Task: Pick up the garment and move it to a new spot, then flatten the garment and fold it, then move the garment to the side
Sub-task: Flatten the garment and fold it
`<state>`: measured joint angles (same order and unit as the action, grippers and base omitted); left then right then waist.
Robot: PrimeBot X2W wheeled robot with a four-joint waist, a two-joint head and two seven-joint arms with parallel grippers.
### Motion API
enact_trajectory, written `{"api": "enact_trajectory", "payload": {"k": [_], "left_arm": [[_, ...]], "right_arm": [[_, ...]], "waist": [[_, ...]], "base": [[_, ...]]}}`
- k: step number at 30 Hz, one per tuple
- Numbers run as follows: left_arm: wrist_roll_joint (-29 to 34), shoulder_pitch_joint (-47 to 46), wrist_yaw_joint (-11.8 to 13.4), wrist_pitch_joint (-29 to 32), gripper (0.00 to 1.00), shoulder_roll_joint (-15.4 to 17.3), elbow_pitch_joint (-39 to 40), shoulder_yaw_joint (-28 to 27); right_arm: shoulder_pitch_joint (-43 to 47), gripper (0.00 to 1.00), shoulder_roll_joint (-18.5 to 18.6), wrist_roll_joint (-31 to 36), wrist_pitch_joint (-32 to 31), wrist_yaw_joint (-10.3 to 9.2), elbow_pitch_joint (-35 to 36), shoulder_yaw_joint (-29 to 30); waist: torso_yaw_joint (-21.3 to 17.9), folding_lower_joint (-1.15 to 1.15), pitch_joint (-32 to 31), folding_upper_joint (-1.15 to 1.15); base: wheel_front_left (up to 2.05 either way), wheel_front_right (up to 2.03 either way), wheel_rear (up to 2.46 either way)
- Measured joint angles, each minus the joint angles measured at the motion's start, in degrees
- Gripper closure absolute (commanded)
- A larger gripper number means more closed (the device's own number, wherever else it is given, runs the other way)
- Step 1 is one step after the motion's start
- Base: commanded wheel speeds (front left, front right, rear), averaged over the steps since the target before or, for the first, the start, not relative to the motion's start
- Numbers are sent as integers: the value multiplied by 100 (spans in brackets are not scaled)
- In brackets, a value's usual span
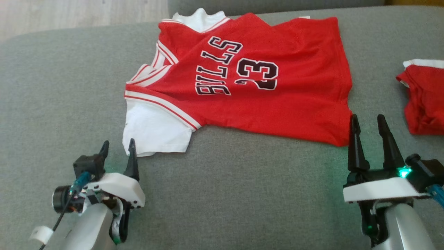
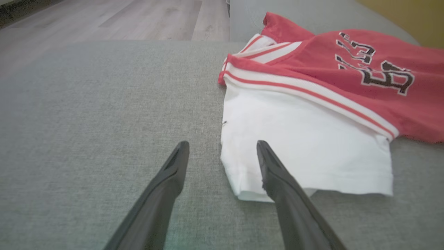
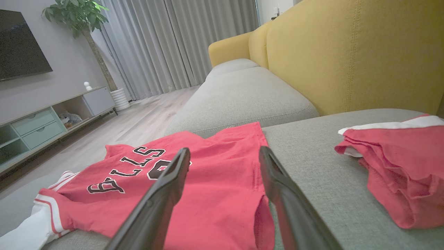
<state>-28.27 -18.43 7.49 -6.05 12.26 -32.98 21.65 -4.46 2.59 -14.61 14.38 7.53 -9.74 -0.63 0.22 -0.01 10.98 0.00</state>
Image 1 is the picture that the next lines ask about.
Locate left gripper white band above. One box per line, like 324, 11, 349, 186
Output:
52, 139, 146, 214

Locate yellow cushion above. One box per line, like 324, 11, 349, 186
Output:
384, 0, 444, 7

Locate left black cable blue plug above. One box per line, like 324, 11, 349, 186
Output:
38, 172, 93, 250

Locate grey sofa back cushion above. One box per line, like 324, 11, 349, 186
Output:
168, 0, 386, 17

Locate black cable blue plug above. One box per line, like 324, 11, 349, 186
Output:
426, 183, 444, 209
38, 172, 93, 250

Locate white tag on left cable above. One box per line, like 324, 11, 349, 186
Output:
29, 225, 54, 244

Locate red shorts white trim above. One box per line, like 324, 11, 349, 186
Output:
396, 59, 444, 135

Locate red jersey white sleeves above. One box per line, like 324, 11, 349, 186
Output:
122, 8, 354, 158

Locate right black cable blue plug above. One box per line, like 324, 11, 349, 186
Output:
426, 183, 444, 209

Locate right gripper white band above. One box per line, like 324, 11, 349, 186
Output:
343, 114, 429, 204

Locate grey sofa seat cushion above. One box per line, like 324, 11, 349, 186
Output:
0, 5, 444, 250

